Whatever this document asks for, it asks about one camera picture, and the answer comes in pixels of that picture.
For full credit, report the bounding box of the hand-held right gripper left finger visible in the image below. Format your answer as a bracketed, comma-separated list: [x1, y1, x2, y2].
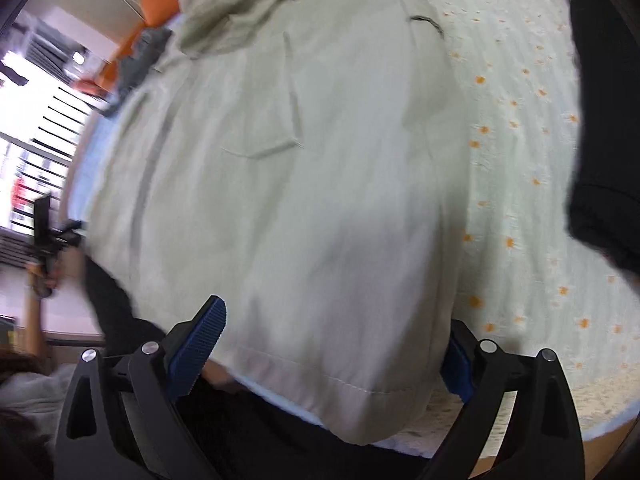
[54, 295, 228, 480]

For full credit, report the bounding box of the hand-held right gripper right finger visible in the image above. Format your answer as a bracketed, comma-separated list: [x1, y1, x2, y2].
[417, 320, 585, 480]

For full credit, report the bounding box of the beige hooded coat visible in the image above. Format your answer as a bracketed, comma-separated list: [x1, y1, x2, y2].
[75, 0, 473, 448]

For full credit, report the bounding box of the person's left forearm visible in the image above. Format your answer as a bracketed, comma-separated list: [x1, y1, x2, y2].
[20, 285, 53, 361]

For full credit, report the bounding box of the person's left hand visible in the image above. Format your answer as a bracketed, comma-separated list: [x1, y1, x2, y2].
[52, 247, 87, 293]

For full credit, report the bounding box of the black balcony railing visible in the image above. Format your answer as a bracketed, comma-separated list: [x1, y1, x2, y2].
[0, 85, 101, 261]

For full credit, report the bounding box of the person's grey sweater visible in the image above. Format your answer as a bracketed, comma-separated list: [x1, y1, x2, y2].
[0, 357, 81, 426]

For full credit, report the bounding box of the grey garment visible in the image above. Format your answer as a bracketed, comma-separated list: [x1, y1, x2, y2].
[117, 27, 173, 91]

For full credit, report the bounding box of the orange sofa bed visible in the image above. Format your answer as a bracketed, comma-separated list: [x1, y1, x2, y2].
[75, 0, 183, 106]

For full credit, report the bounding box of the black garment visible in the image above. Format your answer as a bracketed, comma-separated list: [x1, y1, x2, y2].
[562, 0, 640, 281]

